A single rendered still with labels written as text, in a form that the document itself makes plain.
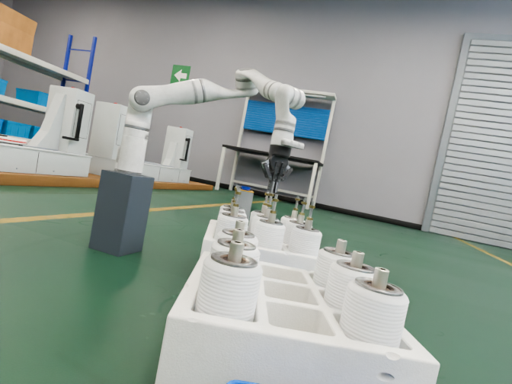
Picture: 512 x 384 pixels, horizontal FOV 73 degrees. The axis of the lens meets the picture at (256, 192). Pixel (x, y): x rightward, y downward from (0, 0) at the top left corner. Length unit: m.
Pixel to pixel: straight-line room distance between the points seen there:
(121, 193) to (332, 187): 5.01
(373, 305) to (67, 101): 3.07
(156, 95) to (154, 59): 6.41
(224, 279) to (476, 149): 5.81
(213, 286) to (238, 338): 0.08
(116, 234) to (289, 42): 5.77
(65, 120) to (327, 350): 3.04
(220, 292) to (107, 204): 0.92
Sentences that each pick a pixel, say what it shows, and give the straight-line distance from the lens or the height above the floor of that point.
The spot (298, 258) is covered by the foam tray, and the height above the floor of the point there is 0.17.
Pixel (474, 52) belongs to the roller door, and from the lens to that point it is 6.52.
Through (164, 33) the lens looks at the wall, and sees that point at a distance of 7.85.
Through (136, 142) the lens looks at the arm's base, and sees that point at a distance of 1.37.
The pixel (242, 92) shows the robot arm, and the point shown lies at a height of 0.70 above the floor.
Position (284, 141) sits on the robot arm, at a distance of 1.12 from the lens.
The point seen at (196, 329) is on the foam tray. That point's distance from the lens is 0.52.
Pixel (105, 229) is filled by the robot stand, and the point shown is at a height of 0.08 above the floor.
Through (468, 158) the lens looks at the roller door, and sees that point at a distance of 6.15.
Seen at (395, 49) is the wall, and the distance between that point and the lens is 6.51.
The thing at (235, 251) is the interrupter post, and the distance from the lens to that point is 0.55.
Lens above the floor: 0.39
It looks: 3 degrees down
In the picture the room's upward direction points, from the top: 11 degrees clockwise
